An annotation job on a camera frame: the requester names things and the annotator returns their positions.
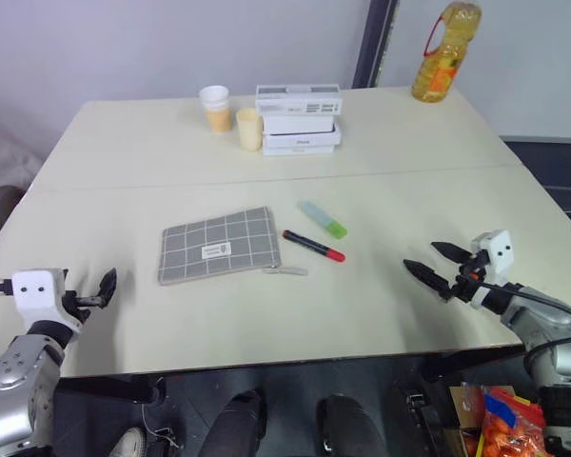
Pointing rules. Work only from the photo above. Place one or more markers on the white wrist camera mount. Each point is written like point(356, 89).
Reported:
point(35, 295)
point(497, 252)

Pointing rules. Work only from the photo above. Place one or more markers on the dark vertical frame post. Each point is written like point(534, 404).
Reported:
point(376, 43)

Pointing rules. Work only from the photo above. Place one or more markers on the black table frame bar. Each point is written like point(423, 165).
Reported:
point(471, 364)
point(109, 390)

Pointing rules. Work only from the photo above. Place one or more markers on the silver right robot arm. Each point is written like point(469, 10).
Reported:
point(537, 328)

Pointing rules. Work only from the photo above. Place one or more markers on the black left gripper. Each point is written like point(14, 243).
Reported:
point(74, 304)

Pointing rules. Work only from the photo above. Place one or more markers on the pale yellow plastic cup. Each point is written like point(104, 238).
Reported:
point(250, 131)

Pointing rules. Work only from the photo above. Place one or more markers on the black marker with red cap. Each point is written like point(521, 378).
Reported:
point(314, 246)

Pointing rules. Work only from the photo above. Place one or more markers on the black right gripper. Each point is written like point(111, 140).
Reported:
point(468, 278)

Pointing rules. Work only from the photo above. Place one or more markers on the white shoe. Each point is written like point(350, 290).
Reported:
point(131, 443)

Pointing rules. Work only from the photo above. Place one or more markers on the white phone box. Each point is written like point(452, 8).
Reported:
point(300, 135)

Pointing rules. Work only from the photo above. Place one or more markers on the white paper cup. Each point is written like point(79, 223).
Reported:
point(214, 97)

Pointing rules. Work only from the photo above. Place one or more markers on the white box with barcode labels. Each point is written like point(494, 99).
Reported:
point(297, 100)

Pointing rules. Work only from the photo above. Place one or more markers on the grey checked pencil pouch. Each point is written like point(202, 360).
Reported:
point(219, 247)

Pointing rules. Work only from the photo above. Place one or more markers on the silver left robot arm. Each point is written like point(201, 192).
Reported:
point(14, 381)

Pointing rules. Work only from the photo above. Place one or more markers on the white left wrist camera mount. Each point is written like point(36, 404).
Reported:
point(35, 295)

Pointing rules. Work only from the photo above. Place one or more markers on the blue highlighter with green cap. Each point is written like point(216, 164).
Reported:
point(321, 218)

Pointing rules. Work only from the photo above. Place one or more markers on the dark rounded shape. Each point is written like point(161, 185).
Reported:
point(347, 428)
point(235, 423)

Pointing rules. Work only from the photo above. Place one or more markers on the tan paper cup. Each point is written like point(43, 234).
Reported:
point(220, 120)

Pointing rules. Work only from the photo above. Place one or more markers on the flat white box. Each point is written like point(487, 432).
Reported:
point(297, 150)

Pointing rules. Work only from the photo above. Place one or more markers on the brown cardboard box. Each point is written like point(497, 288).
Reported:
point(464, 409)

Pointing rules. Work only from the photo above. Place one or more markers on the yellow cooking oil bottle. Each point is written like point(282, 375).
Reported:
point(445, 62)

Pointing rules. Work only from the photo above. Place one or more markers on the orange snack bag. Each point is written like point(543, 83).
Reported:
point(509, 428)

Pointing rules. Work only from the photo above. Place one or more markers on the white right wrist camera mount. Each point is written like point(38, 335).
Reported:
point(497, 252)

